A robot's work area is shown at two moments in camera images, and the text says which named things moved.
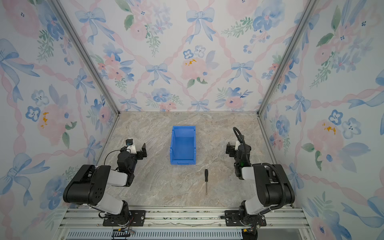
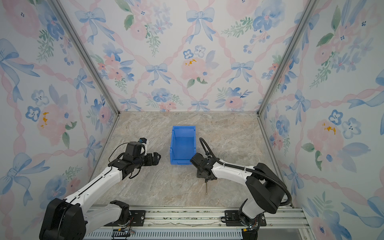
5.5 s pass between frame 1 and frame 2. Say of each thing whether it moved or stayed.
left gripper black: moved
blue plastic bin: stayed
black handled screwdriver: stayed
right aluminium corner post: stayed
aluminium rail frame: stayed
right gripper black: moved
